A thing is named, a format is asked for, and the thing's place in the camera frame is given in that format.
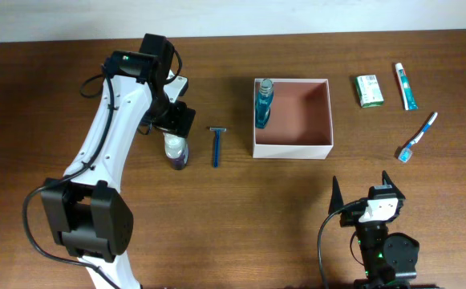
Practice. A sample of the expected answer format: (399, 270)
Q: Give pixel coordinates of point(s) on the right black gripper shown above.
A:
(353, 217)

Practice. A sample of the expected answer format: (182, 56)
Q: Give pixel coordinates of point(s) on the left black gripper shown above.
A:
(180, 120)

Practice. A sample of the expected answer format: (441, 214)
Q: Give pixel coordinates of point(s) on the clear purple spray bottle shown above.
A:
(176, 150)

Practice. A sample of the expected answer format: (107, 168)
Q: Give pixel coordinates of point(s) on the teal mouthwash bottle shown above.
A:
(264, 100)

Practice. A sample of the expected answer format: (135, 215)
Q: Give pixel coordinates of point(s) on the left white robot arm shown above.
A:
(84, 208)

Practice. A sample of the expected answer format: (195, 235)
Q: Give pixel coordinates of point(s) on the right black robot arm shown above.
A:
(389, 260)

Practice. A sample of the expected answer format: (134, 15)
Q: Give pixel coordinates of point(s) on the blue disposable razor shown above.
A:
(217, 144)

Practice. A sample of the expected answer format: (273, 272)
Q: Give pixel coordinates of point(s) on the blue white toothbrush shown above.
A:
(406, 152)

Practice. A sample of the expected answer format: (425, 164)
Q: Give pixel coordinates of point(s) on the white box pink interior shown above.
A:
(300, 125)

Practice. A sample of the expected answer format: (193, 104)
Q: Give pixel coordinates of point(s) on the green white soap box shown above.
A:
(369, 91)

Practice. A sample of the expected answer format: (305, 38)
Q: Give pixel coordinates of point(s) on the white teal toothpaste tube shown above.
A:
(409, 102)

